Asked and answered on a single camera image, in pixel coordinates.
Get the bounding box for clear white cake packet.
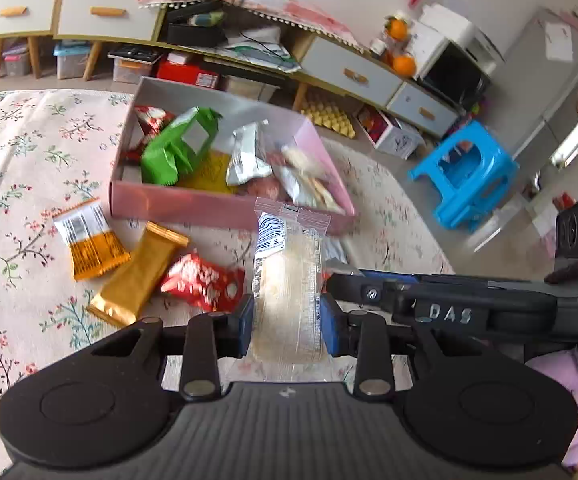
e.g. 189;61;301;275
281;145;327;178

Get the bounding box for blue plastic stool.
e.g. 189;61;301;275
408;122;519;231

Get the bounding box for floral tablecloth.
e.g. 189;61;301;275
0;88;455;476

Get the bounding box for silver oreo pack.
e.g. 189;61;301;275
226;119;272;186

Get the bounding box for black storage tray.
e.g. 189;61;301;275
161;0;226;48

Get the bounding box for orange fruits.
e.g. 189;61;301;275
385;16;417;79

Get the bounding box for white microwave oven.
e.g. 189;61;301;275
406;3;504;110

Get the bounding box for lotus root chip packet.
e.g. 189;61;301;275
52;198;130;282

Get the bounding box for pink cardboard box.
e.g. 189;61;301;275
109;78;355;235

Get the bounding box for white decorative box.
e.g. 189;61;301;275
355;104;423;159

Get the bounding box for wooden tv cabinet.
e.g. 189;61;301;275
0;0;460;138

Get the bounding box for pink nougat pack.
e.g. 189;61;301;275
237;151;289;203

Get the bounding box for yellow egg tray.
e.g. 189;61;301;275
300;99;356;139

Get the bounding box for gold snack bar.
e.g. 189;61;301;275
86;222;189;328

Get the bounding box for yellow snack packet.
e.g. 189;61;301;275
176;150;236;194

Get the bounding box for red candy bag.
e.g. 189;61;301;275
160;252;246;312
124;105;175;166

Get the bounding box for green snack pack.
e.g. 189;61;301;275
140;106;223;186

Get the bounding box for clear rice cracker pack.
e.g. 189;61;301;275
252;198;330;380

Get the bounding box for pale green biscuit packet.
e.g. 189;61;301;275
273;162;345;214

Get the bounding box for red shoe box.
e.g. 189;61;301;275
155;58;219;89

